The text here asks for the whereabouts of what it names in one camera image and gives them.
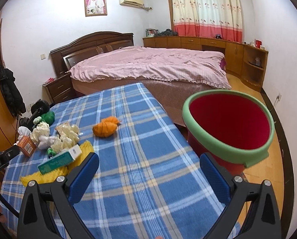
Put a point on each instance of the pink bedspread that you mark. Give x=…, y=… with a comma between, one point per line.
x=163, y=64

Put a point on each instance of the red bin with green rim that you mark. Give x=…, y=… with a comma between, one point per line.
x=236, y=128

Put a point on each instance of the cream tissue pile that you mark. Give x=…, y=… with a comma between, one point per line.
x=62, y=143

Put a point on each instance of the dark wooden nightstand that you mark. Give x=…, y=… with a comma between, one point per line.
x=60, y=89

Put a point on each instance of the white tissue wad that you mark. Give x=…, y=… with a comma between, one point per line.
x=24, y=131

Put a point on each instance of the white air conditioner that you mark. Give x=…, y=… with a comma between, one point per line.
x=132, y=3

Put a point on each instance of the yellow foam net sleeve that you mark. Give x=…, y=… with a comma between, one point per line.
x=86, y=148

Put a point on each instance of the black jacket hanging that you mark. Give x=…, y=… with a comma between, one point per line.
x=10, y=92

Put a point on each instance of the small orange carton box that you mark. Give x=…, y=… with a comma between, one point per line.
x=27, y=146

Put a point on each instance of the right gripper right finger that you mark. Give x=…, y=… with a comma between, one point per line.
x=262, y=219

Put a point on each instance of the green clover-shaped toy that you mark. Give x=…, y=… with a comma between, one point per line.
x=48, y=117

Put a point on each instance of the white green medicine box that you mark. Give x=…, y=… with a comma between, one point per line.
x=64, y=158

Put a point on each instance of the dark wooden headboard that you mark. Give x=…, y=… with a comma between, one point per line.
x=96, y=42

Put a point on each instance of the floral red-bottom curtain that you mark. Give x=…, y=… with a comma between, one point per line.
x=208, y=18

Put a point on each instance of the small photo frame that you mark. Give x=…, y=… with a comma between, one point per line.
x=151, y=32

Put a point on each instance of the framed wedding photo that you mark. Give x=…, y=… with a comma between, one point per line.
x=95, y=8

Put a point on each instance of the orange wrapper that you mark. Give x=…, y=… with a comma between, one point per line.
x=106, y=127

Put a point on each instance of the clear plastic bag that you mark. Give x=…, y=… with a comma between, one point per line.
x=46, y=142

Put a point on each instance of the cream paper ball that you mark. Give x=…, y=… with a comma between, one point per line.
x=42, y=129

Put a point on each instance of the red box on shelf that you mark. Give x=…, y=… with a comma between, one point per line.
x=258, y=43

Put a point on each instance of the dark clothes pile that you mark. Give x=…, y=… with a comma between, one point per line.
x=167, y=32

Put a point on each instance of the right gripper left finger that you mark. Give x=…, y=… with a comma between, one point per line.
x=35, y=218

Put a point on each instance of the blue plaid blanket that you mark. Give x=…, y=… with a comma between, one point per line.
x=149, y=182

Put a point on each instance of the small green bottle cap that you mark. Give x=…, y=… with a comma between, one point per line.
x=51, y=153

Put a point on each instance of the orange snack packet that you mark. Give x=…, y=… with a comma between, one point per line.
x=68, y=130

